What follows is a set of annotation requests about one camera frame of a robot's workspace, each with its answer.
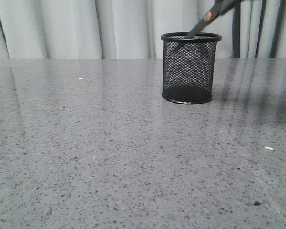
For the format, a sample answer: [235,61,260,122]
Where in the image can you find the grey and orange scissors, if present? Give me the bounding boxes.
[173,0,240,53]

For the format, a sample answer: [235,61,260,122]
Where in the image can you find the black mesh pen bucket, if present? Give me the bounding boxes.
[161,32,222,104]

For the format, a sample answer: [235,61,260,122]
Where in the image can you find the grey curtain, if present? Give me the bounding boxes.
[0,0,286,59]

